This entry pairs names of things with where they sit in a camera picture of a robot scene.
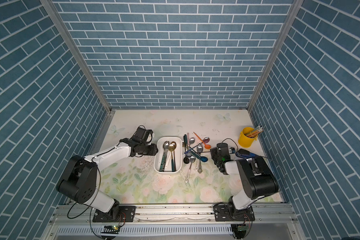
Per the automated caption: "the silver spoon green marbled handle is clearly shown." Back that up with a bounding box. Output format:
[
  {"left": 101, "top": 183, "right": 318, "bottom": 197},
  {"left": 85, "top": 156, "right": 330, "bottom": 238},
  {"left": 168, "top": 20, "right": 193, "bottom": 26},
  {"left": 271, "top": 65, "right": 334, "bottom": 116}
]
[{"left": 159, "top": 141, "right": 170, "bottom": 172}]

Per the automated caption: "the white plastic storage box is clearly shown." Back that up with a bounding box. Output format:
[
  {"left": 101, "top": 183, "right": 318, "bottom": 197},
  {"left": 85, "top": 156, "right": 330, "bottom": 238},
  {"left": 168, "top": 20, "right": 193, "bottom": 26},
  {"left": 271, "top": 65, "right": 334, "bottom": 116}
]
[{"left": 154, "top": 137, "right": 183, "bottom": 175}]

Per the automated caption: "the rose gold spoon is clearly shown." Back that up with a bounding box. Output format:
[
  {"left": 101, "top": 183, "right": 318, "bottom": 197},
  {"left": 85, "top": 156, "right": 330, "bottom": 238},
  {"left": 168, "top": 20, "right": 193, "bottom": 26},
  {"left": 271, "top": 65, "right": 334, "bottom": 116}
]
[{"left": 164, "top": 143, "right": 176, "bottom": 170}]

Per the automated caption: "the long silver spoon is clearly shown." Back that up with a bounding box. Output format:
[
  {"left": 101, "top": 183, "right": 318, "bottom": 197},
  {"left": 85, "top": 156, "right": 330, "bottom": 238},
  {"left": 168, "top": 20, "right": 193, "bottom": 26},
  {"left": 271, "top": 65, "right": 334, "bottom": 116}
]
[{"left": 185, "top": 156, "right": 196, "bottom": 183}]

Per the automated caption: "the small silver spoon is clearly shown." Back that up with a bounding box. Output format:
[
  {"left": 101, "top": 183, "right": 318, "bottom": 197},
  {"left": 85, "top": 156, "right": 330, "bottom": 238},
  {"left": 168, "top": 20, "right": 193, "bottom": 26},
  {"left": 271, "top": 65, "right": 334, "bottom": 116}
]
[{"left": 196, "top": 144, "right": 204, "bottom": 174}]

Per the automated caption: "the silver spoon pink handle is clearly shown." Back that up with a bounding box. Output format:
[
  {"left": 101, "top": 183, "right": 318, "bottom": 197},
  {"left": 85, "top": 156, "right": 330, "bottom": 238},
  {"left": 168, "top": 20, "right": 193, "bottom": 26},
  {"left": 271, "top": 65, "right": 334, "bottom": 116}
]
[{"left": 187, "top": 133, "right": 195, "bottom": 149}]

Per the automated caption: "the blue stapler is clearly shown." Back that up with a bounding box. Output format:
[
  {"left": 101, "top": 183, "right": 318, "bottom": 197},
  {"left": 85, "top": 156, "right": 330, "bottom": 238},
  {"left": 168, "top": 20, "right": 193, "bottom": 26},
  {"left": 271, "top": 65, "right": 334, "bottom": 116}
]
[{"left": 235, "top": 149, "right": 257, "bottom": 159}]

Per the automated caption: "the gold spoon dark green handle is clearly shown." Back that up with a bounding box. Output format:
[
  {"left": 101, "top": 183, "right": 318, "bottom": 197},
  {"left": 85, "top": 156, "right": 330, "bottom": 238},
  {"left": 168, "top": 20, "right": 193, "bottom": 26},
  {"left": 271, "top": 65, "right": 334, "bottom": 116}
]
[{"left": 170, "top": 141, "right": 177, "bottom": 172}]

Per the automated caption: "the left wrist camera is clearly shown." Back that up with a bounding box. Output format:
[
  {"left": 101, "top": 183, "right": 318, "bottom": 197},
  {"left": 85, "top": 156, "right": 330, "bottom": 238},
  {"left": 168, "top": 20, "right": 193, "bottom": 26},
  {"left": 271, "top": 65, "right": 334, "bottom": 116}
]
[{"left": 134, "top": 125, "right": 154, "bottom": 144}]

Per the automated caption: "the blue green handled spoon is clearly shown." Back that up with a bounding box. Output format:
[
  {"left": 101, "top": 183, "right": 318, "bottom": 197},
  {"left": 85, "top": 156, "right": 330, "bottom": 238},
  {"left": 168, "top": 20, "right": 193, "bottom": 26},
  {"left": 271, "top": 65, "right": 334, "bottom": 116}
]
[{"left": 190, "top": 151, "right": 208, "bottom": 163}]

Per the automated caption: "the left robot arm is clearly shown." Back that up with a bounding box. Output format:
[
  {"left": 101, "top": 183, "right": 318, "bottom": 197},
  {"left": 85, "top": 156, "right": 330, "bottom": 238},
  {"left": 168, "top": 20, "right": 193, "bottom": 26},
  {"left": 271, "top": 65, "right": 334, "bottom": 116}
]
[{"left": 56, "top": 139, "right": 158, "bottom": 221}]

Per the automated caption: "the rainbow iridescent spoon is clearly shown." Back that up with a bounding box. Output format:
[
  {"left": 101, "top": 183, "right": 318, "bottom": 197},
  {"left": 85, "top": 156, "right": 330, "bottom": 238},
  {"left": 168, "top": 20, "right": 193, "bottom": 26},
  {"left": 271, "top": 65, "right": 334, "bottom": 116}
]
[{"left": 185, "top": 143, "right": 202, "bottom": 154}]

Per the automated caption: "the black spoon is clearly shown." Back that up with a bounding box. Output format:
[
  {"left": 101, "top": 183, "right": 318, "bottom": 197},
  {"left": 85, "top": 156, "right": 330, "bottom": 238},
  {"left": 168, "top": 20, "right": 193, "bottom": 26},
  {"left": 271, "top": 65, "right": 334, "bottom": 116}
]
[{"left": 183, "top": 135, "right": 190, "bottom": 164}]

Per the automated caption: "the floral table mat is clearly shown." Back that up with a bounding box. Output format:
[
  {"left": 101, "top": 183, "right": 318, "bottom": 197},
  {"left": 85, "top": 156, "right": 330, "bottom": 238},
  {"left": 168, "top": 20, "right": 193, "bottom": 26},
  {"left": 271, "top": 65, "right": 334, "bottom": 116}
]
[{"left": 101, "top": 110, "right": 253, "bottom": 205}]

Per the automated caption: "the orange spoon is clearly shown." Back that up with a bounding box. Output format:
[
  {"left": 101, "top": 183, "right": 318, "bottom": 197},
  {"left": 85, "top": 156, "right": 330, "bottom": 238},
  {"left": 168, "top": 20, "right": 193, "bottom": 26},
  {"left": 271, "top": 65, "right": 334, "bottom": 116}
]
[{"left": 194, "top": 132, "right": 212, "bottom": 150}]

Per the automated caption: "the yellow cup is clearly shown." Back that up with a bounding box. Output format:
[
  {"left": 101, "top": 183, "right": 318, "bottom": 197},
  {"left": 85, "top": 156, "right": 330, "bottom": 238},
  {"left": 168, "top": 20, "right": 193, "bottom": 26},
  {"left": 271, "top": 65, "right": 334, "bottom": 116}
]
[{"left": 238, "top": 127, "right": 258, "bottom": 148}]

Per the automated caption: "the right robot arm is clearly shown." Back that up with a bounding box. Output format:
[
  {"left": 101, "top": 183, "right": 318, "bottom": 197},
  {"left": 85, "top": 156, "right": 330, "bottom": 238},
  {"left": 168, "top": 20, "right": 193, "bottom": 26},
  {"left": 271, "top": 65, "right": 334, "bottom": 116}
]
[{"left": 210, "top": 143, "right": 279, "bottom": 222}]

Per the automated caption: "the aluminium front rail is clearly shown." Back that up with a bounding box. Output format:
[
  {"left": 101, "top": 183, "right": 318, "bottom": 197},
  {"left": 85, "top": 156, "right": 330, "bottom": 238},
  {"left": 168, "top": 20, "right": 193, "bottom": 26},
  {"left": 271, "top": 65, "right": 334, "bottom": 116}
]
[{"left": 50, "top": 202, "right": 298, "bottom": 226}]

